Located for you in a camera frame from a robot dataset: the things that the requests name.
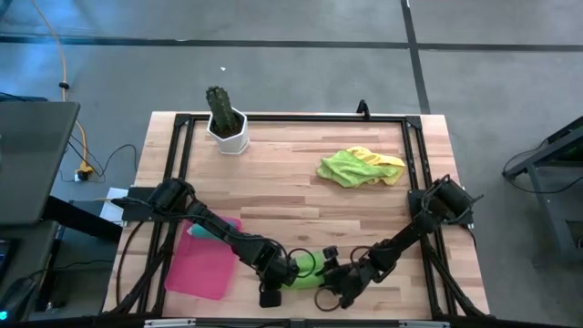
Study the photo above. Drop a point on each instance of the green microfiber towel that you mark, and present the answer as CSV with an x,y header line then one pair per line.
x,y
305,281
348,169

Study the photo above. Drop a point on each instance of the white paper sheet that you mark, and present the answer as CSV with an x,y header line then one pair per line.
x,y
111,212

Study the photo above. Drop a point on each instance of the black rounded device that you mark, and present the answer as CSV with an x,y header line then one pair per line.
x,y
16,298

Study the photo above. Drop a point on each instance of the grey metal table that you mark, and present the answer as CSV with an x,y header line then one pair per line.
x,y
542,157

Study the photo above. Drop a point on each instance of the pink tray mat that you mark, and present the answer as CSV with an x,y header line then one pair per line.
x,y
200,273

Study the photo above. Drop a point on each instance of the dark grey desk top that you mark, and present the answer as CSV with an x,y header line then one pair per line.
x,y
36,159

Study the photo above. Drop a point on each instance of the silver bracket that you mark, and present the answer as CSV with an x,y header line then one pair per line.
x,y
423,324
168,323

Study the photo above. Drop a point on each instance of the teal microfiber towel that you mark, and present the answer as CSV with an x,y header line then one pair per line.
x,y
198,233

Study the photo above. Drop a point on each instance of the white hexagonal plant pot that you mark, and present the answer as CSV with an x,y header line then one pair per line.
x,y
232,143

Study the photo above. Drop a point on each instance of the black triangular bracket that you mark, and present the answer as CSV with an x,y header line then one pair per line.
x,y
363,110

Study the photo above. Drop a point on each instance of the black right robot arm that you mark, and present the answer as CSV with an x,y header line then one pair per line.
x,y
410,232

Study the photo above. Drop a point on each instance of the green cactus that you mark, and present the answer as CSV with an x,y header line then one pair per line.
x,y
220,107

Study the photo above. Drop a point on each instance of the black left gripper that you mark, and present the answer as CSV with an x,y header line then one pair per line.
x,y
279,272

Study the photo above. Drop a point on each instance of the yellow microfiber towel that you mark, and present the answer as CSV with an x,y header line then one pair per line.
x,y
378,158

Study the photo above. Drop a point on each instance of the black aluminium table frame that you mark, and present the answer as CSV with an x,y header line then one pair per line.
x,y
296,118

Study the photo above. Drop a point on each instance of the black desk beam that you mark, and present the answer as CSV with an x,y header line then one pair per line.
x,y
77,218

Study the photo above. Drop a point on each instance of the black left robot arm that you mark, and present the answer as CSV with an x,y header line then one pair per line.
x,y
218,228

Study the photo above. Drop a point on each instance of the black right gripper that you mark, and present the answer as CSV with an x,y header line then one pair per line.
x,y
350,280

